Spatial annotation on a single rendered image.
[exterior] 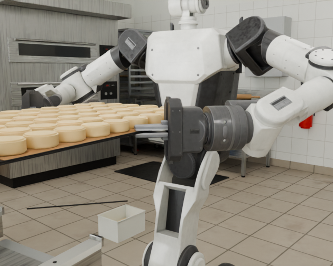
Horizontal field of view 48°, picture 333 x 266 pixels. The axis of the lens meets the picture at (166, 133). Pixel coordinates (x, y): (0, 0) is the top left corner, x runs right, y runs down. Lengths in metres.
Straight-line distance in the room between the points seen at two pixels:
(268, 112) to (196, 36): 0.49
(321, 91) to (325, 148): 3.94
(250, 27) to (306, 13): 3.76
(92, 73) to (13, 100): 2.70
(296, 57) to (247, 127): 0.35
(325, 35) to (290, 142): 1.33
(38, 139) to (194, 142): 0.29
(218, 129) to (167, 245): 0.63
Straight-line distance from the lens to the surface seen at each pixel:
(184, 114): 0.69
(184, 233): 1.23
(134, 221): 2.87
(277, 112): 0.73
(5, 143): 0.53
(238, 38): 1.13
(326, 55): 0.95
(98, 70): 1.41
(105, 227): 2.85
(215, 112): 0.70
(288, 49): 1.04
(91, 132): 0.64
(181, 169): 1.24
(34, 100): 1.06
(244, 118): 0.72
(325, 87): 0.88
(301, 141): 4.89
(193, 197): 1.20
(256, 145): 0.76
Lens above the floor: 1.20
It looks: 9 degrees down
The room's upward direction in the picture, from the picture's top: straight up
